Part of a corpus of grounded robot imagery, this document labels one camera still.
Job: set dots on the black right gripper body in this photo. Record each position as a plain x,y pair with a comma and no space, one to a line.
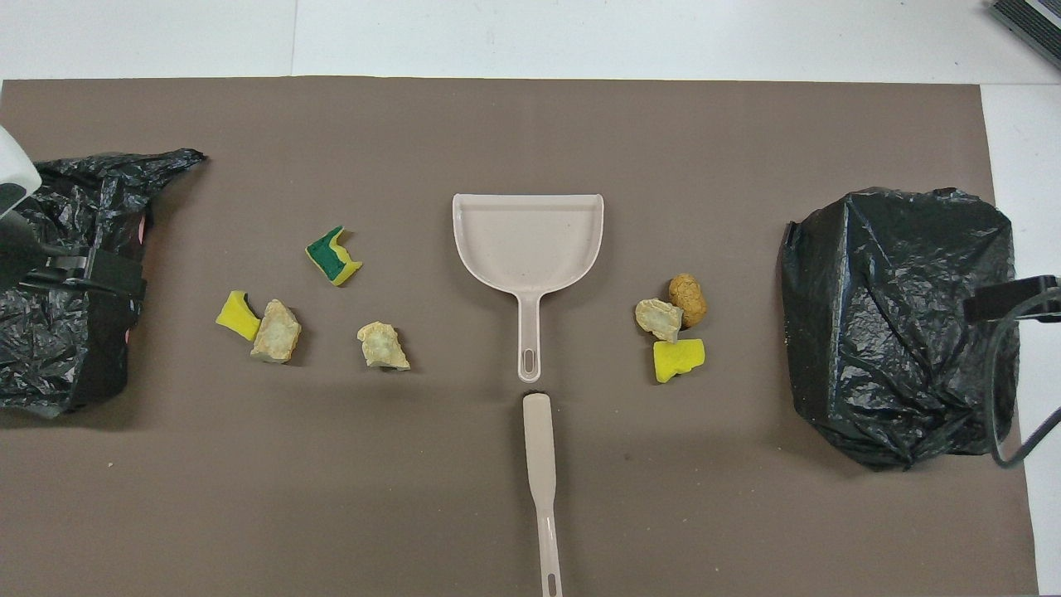
1046,297

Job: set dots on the pale beige toy bread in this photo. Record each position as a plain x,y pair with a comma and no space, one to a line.
659,319

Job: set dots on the brown toy nugget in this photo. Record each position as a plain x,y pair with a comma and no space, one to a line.
688,298

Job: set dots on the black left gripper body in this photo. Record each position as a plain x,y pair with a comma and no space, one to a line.
54,272

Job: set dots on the orange beige toy croissant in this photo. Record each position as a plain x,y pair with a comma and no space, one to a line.
276,332

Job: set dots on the small yellow sponge piece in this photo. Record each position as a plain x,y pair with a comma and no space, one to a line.
236,315

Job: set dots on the brown paper table mat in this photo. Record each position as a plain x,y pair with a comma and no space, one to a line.
414,497

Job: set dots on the beige hand brush black bristles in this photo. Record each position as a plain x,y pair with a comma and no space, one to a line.
539,448

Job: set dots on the black bag covered bin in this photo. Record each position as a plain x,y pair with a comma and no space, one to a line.
83,199
895,332

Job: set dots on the large yellow sponge piece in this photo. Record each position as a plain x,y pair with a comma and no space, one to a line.
675,361

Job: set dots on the pink plastic bin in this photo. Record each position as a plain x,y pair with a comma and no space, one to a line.
142,230

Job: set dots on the pale toy croissant piece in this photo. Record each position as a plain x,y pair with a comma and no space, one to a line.
381,344

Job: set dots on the green and yellow sponge piece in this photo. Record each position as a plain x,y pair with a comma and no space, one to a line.
331,261

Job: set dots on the beige plastic dustpan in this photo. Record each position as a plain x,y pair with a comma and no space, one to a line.
526,245

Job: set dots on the dark grey ribbed device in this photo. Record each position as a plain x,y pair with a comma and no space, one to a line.
1036,21

